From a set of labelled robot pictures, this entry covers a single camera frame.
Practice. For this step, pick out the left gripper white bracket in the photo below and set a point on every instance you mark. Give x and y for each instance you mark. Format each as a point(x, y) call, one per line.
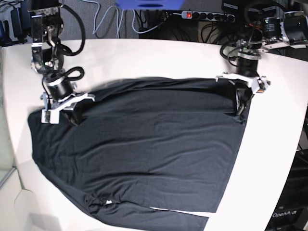
point(243, 93)

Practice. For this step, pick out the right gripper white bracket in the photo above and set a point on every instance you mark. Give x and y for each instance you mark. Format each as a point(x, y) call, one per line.
point(62, 97)

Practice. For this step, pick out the black long-sleeve T-shirt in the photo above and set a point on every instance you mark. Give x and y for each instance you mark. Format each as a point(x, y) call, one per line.
point(148, 154)

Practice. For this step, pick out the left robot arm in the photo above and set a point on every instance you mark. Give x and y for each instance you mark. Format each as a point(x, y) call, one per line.
point(260, 34)

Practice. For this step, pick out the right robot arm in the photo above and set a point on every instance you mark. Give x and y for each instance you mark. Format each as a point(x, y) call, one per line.
point(48, 54)

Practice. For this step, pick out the black power brick on floor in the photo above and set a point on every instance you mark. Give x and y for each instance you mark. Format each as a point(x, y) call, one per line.
point(21, 21)

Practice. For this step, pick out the blue box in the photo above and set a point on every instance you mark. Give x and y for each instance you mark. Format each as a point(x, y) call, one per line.
point(149, 4)

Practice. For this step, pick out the black OpenArm base unit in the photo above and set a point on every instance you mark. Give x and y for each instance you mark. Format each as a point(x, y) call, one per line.
point(291, 211)

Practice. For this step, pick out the white power strip red switch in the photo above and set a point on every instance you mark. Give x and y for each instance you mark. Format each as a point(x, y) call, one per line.
point(208, 16)

